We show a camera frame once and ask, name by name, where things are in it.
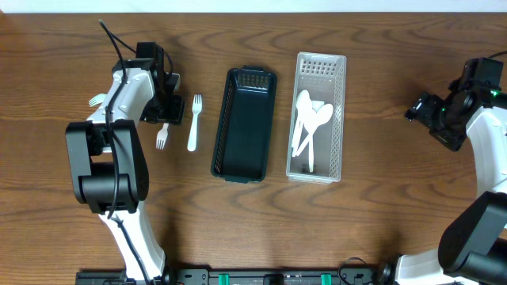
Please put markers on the pale green plastic fork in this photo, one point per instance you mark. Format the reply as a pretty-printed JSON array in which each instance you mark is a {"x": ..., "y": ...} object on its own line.
[{"x": 97, "y": 100}]

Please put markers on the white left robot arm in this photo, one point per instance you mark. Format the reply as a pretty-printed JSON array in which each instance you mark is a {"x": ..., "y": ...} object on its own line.
[{"x": 109, "y": 173}]

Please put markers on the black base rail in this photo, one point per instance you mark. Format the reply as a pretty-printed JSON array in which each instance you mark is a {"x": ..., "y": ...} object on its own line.
[{"x": 352, "y": 271}]

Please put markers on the white plastic fork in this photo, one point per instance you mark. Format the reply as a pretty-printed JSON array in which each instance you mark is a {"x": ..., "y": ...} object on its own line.
[
  {"x": 196, "y": 110},
  {"x": 162, "y": 136}
]

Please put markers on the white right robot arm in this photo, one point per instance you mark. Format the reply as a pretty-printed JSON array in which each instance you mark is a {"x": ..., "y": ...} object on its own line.
[{"x": 471, "y": 250}]

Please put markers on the white plastic spoon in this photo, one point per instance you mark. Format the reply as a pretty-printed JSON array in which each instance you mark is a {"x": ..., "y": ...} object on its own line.
[
  {"x": 324, "y": 115},
  {"x": 311, "y": 126},
  {"x": 303, "y": 105}
]

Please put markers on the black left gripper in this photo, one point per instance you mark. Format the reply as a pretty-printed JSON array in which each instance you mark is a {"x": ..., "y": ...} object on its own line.
[{"x": 175, "y": 113}]

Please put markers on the white plastic basket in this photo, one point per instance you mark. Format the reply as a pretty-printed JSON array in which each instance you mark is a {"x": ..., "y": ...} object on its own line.
[{"x": 324, "y": 77}]

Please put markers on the dark green plastic basket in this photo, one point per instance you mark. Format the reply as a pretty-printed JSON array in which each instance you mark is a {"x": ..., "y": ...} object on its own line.
[{"x": 242, "y": 141}]

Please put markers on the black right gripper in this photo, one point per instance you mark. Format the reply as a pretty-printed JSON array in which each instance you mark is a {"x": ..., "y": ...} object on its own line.
[{"x": 424, "y": 109}]

